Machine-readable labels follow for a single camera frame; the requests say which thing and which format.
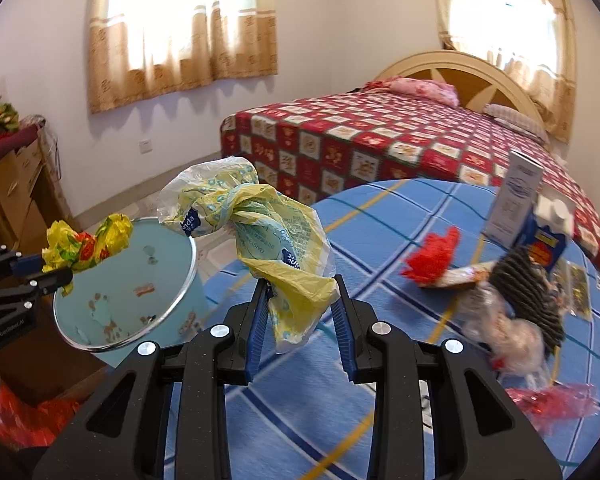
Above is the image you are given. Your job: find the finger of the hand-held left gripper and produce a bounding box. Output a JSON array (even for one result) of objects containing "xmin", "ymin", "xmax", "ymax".
[
  {"xmin": 0, "ymin": 268, "xmax": 74, "ymax": 311},
  {"xmin": 0, "ymin": 246, "xmax": 46, "ymax": 288}
]

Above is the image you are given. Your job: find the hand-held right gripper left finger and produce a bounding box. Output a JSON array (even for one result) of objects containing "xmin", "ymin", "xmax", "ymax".
[{"xmin": 32, "ymin": 277, "xmax": 276, "ymax": 480}]

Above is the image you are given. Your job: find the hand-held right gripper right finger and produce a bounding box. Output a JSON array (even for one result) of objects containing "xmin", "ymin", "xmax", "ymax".
[{"xmin": 331, "ymin": 275, "xmax": 563, "ymax": 480}]

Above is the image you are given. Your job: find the yellow and red wrapper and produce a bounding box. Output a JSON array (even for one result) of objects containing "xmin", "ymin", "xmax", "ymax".
[{"xmin": 41, "ymin": 213, "xmax": 134, "ymax": 296}]

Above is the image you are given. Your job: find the light blue trash bin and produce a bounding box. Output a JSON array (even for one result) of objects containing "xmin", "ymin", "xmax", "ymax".
[{"xmin": 52, "ymin": 216, "xmax": 211, "ymax": 368}]

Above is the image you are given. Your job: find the yellow and white plastic bag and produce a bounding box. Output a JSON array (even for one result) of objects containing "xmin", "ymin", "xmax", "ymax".
[{"xmin": 157, "ymin": 156, "xmax": 340, "ymax": 356}]

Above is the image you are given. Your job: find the red mesh scrubber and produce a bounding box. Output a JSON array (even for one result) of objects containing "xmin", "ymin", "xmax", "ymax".
[{"xmin": 400, "ymin": 226, "xmax": 461, "ymax": 286}]

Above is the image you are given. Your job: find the dark grey knitted cloth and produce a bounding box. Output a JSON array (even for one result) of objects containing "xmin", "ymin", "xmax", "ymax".
[{"xmin": 490, "ymin": 249, "xmax": 566, "ymax": 351}]

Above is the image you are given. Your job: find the wooden cabinet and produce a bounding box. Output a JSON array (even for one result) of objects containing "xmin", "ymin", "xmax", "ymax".
[{"xmin": 0, "ymin": 125, "xmax": 106, "ymax": 406}]

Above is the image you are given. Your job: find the red floor plastic bag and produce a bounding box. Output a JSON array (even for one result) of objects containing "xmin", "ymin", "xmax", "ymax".
[{"xmin": 0, "ymin": 380, "xmax": 81, "ymax": 448}]

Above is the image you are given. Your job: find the blue checked tablecloth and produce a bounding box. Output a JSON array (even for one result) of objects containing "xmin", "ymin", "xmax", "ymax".
[{"xmin": 165, "ymin": 178, "xmax": 600, "ymax": 480}]

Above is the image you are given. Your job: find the dark red cloth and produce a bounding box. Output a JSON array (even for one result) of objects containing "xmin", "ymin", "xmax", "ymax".
[{"xmin": 0, "ymin": 125, "xmax": 41, "ymax": 161}]

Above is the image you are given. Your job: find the brown paper wrapper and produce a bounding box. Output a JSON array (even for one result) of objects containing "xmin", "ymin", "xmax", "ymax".
[{"xmin": 420, "ymin": 260, "xmax": 501, "ymax": 291}]

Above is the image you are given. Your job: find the artificial flower bunch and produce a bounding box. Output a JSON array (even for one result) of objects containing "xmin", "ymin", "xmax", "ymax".
[{"xmin": 0, "ymin": 102, "xmax": 21, "ymax": 136}]

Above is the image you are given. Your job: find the clear plastic bag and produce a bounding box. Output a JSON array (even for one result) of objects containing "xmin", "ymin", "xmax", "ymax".
[{"xmin": 462, "ymin": 285, "xmax": 561, "ymax": 376}]

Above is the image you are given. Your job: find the red checked bedspread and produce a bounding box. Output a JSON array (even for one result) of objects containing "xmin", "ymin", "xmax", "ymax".
[{"xmin": 219, "ymin": 91, "xmax": 600, "ymax": 281}]

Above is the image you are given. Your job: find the white upright box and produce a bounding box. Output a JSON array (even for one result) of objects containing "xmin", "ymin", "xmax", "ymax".
[{"xmin": 482, "ymin": 150, "xmax": 545, "ymax": 248}]

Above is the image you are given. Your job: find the blue milk carton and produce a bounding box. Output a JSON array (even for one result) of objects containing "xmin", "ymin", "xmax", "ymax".
[{"xmin": 517, "ymin": 195, "xmax": 576, "ymax": 271}]

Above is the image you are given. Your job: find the small clear sachet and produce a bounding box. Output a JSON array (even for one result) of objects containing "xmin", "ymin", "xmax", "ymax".
[{"xmin": 550, "ymin": 260, "xmax": 592, "ymax": 321}]

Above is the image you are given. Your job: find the wide beige patterned curtain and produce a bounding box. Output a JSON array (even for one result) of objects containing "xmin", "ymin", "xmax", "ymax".
[{"xmin": 87, "ymin": 0, "xmax": 281, "ymax": 115}]

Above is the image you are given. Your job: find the pink pillow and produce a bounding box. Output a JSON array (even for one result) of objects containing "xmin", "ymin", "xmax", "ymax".
[{"xmin": 365, "ymin": 76, "xmax": 460, "ymax": 107}]

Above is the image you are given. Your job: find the striped pillow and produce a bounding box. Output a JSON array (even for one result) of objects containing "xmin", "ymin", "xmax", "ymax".
[{"xmin": 484, "ymin": 103, "xmax": 550, "ymax": 143}]

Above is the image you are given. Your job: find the cream wooden headboard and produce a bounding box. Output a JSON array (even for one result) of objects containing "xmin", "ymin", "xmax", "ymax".
[{"xmin": 375, "ymin": 50, "xmax": 543, "ymax": 121}]

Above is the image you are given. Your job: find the narrow beige patterned curtain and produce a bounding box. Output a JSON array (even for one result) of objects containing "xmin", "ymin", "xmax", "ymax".
[{"xmin": 430, "ymin": 0, "xmax": 578, "ymax": 143}]

